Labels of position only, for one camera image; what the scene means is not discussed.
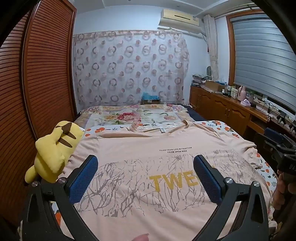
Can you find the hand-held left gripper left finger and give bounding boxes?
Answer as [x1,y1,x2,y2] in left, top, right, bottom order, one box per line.
[22,155,109,241]

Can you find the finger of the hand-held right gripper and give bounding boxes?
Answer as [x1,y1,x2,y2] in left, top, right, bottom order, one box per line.
[256,127,289,163]

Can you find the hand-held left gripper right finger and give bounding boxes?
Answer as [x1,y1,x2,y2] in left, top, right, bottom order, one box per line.
[193,155,270,241]

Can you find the pale pink printed t-shirt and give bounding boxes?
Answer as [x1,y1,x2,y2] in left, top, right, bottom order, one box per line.
[59,119,273,241]

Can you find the stack of folded clothes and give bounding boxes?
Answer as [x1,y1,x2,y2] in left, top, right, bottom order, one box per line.
[191,74,208,87]

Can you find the person's right hand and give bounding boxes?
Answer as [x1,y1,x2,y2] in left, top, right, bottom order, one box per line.
[273,173,289,209]

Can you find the yellow plush toy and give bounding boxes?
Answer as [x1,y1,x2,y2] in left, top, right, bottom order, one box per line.
[25,120,85,183]

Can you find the orange fruit print bedsheet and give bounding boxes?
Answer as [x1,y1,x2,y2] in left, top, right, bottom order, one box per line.
[21,120,278,241]

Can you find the row of cosmetic bottles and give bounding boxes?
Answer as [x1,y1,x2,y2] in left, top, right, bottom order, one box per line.
[221,85,240,100]

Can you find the wooden cabinet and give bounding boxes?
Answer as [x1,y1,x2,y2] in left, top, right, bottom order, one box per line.
[189,85,296,139]

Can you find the dark blue bedsheet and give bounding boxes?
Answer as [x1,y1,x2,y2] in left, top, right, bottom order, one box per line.
[185,105,206,122]

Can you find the flat cardboard box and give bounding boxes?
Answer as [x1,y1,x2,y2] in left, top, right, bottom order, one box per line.
[205,80,226,93]

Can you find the grey window blind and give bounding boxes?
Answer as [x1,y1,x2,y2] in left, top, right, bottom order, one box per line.
[231,14,296,112]

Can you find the floral blanket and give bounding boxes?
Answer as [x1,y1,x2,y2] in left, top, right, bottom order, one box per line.
[74,104,195,130]

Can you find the cardboard box with blue bags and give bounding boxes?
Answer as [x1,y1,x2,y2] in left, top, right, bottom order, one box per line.
[141,91,161,105]

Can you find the floral window drape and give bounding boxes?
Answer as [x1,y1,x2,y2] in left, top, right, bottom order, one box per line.
[203,14,220,79]

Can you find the circle print curtain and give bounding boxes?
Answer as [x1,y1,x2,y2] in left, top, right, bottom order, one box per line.
[72,30,190,106]

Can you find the white air conditioner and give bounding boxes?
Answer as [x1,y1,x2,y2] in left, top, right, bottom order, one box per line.
[158,9,203,34]

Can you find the tangled cables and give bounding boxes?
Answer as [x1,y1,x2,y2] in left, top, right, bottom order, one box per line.
[254,98,278,116]

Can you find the wooden window frame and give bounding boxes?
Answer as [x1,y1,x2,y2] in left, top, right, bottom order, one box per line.
[226,9,269,87]

